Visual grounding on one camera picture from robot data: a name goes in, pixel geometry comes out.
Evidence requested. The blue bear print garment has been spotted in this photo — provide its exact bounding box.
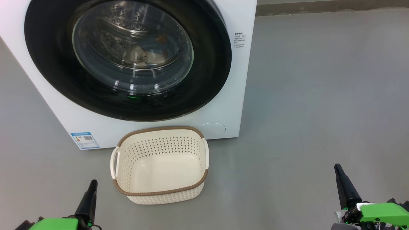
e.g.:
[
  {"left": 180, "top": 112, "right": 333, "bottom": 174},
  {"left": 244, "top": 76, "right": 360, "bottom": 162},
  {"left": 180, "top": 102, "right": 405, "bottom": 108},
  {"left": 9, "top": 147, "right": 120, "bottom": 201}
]
[{"left": 145, "top": 34, "right": 171, "bottom": 55}]

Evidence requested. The white washing machine body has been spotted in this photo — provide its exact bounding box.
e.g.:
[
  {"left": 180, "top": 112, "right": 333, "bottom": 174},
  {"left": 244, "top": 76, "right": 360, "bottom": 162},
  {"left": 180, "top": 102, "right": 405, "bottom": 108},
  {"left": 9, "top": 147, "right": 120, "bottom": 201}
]
[{"left": 0, "top": 0, "right": 258, "bottom": 150}]

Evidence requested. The stainless steel washing machine drum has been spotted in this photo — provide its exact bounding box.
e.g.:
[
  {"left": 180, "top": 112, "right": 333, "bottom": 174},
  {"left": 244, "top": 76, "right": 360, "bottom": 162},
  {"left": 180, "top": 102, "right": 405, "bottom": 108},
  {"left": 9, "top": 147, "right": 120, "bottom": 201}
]
[{"left": 72, "top": 0, "right": 194, "bottom": 95}]

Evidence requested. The black round glass washer door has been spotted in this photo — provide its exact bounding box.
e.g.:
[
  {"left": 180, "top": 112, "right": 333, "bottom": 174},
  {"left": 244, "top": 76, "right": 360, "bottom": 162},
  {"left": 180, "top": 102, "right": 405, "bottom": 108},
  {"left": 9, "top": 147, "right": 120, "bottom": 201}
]
[{"left": 24, "top": 0, "right": 232, "bottom": 122}]

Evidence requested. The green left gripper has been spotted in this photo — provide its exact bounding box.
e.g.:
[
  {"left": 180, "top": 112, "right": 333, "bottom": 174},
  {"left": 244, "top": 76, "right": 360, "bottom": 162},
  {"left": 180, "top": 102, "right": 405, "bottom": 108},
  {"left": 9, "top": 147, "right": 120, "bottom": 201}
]
[{"left": 14, "top": 180, "right": 98, "bottom": 230}]

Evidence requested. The blue and cream garment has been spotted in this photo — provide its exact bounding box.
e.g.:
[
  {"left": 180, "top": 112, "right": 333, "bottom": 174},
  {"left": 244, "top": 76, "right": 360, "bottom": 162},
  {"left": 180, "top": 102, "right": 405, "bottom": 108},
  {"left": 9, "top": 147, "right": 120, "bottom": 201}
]
[{"left": 123, "top": 45, "right": 171, "bottom": 68}]

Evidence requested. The cream perforated laundry basket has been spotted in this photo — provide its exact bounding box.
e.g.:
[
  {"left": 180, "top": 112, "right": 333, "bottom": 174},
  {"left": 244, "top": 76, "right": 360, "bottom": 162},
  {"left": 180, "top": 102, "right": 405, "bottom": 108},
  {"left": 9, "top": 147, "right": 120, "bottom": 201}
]
[{"left": 110, "top": 126, "right": 210, "bottom": 205}]

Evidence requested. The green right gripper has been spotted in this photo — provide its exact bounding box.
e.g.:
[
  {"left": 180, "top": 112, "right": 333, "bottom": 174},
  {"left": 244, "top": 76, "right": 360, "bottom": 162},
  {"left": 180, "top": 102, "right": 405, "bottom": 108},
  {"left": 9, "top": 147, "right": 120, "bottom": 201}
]
[{"left": 334, "top": 164, "right": 409, "bottom": 230}]

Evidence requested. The round white filter cover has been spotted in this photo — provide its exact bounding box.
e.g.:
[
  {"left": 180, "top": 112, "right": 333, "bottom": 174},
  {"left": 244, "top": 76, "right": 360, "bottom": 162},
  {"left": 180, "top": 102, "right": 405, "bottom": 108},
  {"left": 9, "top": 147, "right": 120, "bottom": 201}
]
[{"left": 198, "top": 123, "right": 226, "bottom": 135}]

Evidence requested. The blue energy label sticker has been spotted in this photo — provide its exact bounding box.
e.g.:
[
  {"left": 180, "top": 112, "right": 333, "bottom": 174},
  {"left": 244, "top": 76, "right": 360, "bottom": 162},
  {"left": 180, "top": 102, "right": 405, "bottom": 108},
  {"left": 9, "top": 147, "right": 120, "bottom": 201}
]
[{"left": 70, "top": 132, "right": 100, "bottom": 150}]

